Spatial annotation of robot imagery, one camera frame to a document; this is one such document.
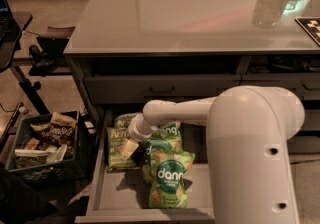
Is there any tan snack bag in crate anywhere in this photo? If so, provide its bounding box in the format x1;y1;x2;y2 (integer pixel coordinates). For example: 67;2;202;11
50;112;77;128

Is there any green dang chip bag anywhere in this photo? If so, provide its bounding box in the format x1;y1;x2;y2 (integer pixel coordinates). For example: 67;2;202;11
151;122;181;139
149;150;195;209
141;136;182;184

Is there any grey top left drawer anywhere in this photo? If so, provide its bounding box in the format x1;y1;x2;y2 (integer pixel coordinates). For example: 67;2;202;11
84;74;240;104

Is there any brown snack bag in crate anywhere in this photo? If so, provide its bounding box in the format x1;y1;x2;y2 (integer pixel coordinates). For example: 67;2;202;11
50;126;75;157

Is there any front green Dang chip bag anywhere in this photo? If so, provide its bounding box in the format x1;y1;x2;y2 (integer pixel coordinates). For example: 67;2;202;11
149;150;195;209

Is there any grey top right drawer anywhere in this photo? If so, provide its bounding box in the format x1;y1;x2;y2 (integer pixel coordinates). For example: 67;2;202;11
241;73;320;100

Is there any white green bag in crate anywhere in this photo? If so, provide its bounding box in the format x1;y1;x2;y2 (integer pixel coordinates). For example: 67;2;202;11
14;149;48;168

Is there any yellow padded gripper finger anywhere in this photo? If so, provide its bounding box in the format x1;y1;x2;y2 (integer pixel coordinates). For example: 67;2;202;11
120;139;139;160

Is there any grey right bottom drawer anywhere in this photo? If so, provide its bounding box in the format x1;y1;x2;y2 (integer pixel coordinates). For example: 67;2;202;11
288;136;320;154

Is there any black white marker tag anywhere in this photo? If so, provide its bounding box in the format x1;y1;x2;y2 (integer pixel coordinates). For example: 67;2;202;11
295;17;320;46

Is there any open grey middle drawer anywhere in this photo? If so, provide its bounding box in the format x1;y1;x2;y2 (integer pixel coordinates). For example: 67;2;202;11
75;108;215;224

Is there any green Kettle jalapeno chip bag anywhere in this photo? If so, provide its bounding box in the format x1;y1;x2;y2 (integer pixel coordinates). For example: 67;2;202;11
107;127;137;169

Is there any grey counter cabinet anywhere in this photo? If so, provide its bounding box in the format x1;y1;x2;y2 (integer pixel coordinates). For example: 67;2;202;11
63;0;320;156

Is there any rear green Dang chip bag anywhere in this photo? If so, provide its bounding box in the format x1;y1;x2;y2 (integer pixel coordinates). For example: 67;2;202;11
151;122;181;139

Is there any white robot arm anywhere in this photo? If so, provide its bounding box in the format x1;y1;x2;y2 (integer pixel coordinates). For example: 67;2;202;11
129;86;305;224

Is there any black desk with stand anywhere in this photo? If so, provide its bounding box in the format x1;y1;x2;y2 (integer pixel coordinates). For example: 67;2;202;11
0;0;51;149

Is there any dark green plastic crate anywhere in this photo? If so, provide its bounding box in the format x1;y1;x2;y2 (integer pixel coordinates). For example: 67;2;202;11
5;111;92;185

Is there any middle green Dang chip bag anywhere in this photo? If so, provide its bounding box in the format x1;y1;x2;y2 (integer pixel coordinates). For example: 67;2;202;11
141;136;182;184

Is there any grey right middle drawer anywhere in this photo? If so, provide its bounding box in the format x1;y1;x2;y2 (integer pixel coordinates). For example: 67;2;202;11
302;110;320;131

